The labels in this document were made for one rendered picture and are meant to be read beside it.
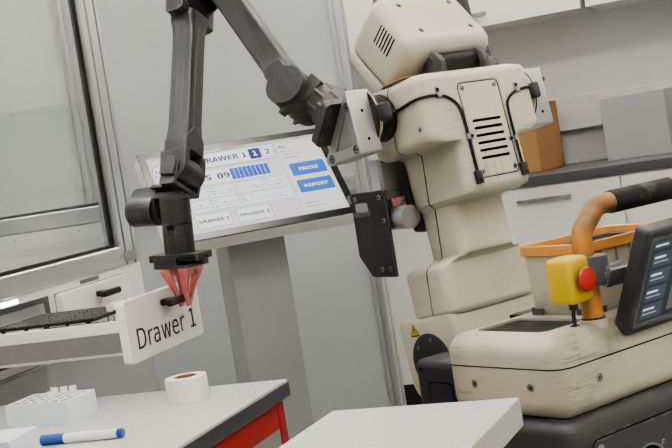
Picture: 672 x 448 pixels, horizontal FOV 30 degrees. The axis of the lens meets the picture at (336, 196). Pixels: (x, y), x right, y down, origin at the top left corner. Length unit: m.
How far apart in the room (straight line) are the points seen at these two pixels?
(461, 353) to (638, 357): 0.27
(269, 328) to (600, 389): 1.55
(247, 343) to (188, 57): 1.08
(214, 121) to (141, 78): 0.30
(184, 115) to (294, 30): 1.63
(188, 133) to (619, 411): 0.95
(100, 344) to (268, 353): 1.12
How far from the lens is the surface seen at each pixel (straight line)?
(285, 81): 2.25
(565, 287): 1.89
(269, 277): 3.32
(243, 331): 3.30
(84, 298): 2.72
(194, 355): 4.25
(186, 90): 2.42
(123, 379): 2.86
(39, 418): 2.15
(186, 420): 1.96
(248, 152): 3.36
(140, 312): 2.26
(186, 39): 2.48
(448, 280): 2.23
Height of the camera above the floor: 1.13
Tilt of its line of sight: 2 degrees down
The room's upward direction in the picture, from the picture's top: 9 degrees counter-clockwise
